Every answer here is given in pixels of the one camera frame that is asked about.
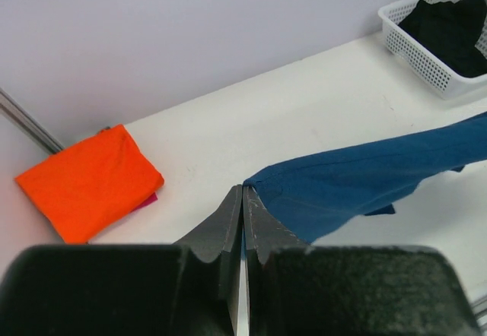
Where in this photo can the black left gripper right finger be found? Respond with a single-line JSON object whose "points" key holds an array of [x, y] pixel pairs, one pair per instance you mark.
{"points": [[294, 288]]}

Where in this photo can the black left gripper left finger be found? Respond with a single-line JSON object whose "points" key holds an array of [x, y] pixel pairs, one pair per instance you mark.
{"points": [[189, 287]]}

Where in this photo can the blue t shirt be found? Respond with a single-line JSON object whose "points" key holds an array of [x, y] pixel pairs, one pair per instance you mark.
{"points": [[316, 194]]}

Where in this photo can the folded orange t shirt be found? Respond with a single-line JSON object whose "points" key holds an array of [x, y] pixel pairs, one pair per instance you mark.
{"points": [[85, 188]]}

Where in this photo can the white plastic basket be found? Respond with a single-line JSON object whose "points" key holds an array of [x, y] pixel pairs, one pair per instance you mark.
{"points": [[447, 83]]}

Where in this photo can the black t shirt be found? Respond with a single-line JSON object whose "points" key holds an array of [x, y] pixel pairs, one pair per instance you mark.
{"points": [[450, 31]]}

